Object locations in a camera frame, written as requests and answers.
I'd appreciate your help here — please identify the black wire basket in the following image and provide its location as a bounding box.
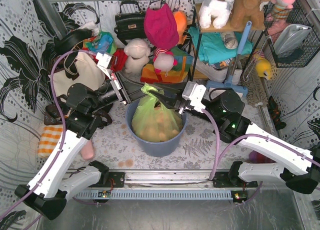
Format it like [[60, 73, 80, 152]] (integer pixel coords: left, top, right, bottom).
[[264, 1, 320, 68]]

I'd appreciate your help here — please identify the red cloth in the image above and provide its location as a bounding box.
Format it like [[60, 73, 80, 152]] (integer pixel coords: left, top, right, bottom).
[[111, 48, 128, 72]]

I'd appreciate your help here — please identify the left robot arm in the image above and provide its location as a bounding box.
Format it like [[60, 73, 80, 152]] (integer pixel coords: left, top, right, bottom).
[[15, 72, 144, 220]]

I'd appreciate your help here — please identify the black leather handbag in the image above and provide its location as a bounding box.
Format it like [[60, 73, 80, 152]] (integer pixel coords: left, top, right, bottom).
[[114, 1, 147, 46]]

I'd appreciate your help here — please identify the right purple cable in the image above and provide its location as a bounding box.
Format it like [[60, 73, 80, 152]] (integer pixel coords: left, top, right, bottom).
[[201, 108, 320, 181]]

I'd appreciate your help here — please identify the colorful patterned bag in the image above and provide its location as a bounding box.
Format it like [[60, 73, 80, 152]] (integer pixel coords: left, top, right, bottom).
[[82, 32, 117, 55]]

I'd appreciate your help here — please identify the pink eyeglass case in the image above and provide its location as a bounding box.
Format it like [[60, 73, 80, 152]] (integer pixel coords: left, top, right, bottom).
[[80, 140, 95, 160]]

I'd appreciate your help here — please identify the green trash bag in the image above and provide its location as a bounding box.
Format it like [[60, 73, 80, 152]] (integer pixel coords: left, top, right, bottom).
[[131, 83, 183, 142]]

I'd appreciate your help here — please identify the orange checkered towel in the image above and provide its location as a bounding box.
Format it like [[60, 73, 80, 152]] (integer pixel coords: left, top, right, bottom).
[[37, 125, 63, 158]]

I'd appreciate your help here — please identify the cream plush sheep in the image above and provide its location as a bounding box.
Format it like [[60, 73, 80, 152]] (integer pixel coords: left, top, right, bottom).
[[124, 38, 151, 74]]

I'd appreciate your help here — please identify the rainbow striped cloth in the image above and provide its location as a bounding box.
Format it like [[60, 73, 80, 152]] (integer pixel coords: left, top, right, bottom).
[[140, 47, 194, 84]]

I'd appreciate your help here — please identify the teal folded cloth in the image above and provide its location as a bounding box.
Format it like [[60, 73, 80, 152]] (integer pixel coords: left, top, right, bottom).
[[188, 27, 253, 64]]

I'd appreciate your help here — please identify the grey sneaker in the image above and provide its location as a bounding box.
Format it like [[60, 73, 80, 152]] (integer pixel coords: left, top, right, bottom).
[[220, 31, 238, 50]]

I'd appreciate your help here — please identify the silver foil pouch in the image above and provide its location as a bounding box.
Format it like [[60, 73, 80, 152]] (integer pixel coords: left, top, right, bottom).
[[273, 24, 312, 55]]

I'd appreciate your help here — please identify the white plush dog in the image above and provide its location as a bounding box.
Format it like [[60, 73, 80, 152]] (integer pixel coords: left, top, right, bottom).
[[199, 0, 235, 29]]

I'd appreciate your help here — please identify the blue trash bin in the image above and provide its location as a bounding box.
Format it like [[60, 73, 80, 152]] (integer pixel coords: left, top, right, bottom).
[[125, 100, 188, 157]]

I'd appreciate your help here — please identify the brown teddy bear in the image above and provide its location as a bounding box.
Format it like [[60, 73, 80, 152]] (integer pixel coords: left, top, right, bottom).
[[230, 0, 271, 30]]

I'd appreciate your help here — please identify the wooden metal shelf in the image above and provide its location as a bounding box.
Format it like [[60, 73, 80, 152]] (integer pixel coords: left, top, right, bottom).
[[188, 4, 251, 81]]

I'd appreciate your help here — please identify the pink white plush toy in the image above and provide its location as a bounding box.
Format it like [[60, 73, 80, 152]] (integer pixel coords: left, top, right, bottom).
[[153, 48, 178, 73]]

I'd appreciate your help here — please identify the brown patterned bag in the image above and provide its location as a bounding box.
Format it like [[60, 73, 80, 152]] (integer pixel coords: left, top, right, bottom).
[[44, 95, 71, 126]]

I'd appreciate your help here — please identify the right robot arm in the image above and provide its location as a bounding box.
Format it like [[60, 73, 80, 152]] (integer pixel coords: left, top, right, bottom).
[[150, 82, 320, 194]]

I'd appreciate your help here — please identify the cream canvas tote bag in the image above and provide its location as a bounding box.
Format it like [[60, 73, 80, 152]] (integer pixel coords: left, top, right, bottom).
[[49, 50, 106, 98]]

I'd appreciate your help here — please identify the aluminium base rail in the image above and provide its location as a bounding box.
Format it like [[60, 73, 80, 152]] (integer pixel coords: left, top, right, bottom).
[[37, 168, 306, 200]]

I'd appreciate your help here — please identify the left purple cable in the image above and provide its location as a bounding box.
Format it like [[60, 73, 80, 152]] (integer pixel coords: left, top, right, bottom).
[[0, 49, 98, 230]]

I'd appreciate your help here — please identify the yellow plush duck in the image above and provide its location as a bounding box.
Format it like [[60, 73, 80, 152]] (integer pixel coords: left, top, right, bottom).
[[253, 51, 272, 80]]

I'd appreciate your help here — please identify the blue floor sweeper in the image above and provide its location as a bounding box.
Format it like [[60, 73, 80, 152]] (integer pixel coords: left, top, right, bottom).
[[205, 21, 253, 98]]

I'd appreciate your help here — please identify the purple cable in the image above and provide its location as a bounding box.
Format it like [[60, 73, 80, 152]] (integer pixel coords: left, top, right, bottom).
[[0, 49, 98, 230], [201, 108, 320, 181]]

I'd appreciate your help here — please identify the metal pole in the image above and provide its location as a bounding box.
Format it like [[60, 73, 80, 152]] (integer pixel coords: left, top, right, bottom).
[[254, 102, 272, 133]]

